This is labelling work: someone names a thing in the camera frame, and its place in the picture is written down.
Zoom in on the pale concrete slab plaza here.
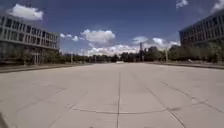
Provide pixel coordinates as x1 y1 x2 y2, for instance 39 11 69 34
0 62 224 128

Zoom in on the distant tall tower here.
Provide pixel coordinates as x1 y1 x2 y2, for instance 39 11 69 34
139 42 144 63

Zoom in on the row of trees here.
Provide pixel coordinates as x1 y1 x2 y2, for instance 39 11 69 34
0 40 224 65

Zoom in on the dark low kerb strip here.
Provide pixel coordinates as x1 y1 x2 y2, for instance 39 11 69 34
146 60 224 70
0 62 88 75

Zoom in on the grey multi-storey office building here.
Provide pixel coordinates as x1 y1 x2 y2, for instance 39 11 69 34
0 13 62 64

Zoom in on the dark glass-fronted building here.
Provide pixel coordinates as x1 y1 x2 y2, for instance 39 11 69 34
178 9 224 62

